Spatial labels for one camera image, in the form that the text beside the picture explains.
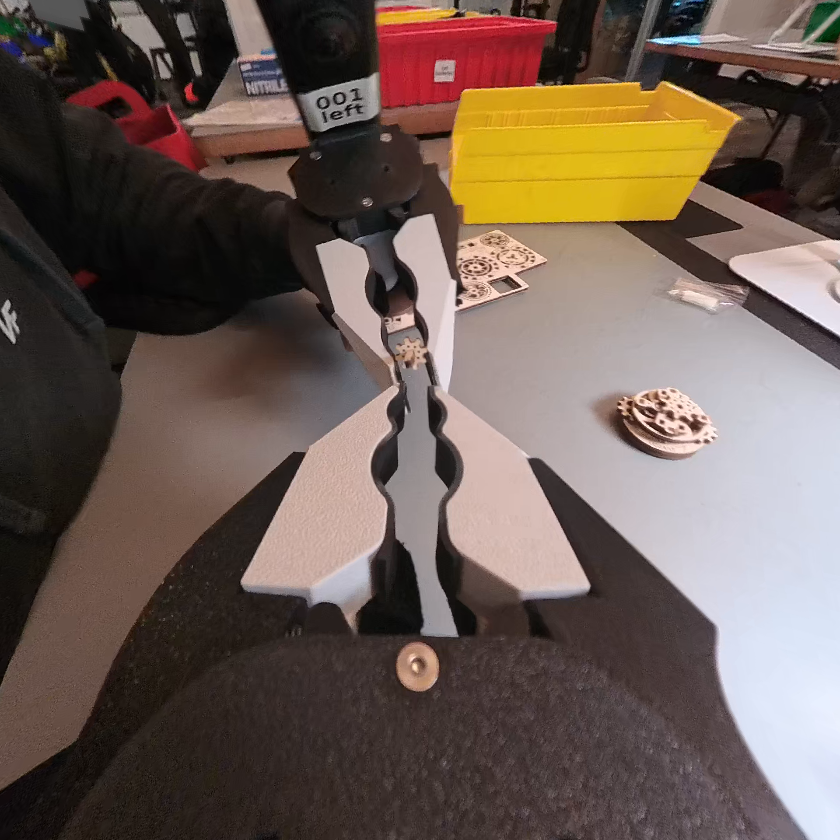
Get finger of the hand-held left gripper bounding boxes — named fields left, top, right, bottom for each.
left=392, top=212, right=458, bottom=396
left=315, top=236, right=398, bottom=385

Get grey desk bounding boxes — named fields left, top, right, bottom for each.
left=0, top=154, right=840, bottom=840

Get yellow plastic storage bin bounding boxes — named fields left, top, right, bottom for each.
left=449, top=80, right=742, bottom=225

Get red plastic container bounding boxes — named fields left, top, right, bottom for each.
left=66, top=82, right=204, bottom=172

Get person's left forearm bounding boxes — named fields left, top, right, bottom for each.
left=39, top=105, right=309, bottom=336

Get round wooden gear model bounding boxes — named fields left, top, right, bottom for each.
left=617, top=387, right=718, bottom=460

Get wooden laser-cut part sheet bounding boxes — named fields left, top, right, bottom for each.
left=453, top=228, right=549, bottom=315

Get background wooden table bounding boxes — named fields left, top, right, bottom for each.
left=646, top=33, right=840, bottom=86

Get blue white carton box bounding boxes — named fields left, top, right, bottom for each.
left=238, top=54, right=293, bottom=98

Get wooden side table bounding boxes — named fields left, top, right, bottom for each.
left=184, top=98, right=460, bottom=161

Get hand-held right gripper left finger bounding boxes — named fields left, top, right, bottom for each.
left=241, top=386, right=403, bottom=632

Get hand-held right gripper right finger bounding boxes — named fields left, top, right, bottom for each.
left=428, top=386, right=593, bottom=634

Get clear plastic bag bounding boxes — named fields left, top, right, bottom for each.
left=653, top=276, right=750, bottom=315

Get person's black hoodie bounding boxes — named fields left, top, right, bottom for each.
left=0, top=52, right=126, bottom=683

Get red plastic tote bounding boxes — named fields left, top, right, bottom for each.
left=377, top=14, right=557, bottom=109

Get adjacent grey table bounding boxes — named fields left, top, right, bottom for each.
left=623, top=180, right=840, bottom=395

